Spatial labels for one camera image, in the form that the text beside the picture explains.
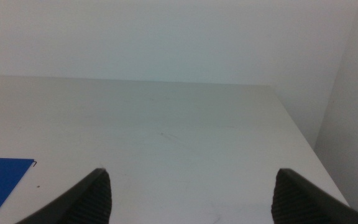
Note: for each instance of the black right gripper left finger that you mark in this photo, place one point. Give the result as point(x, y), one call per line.
point(82, 202)

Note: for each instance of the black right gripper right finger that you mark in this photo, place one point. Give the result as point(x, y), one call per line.
point(303, 202)

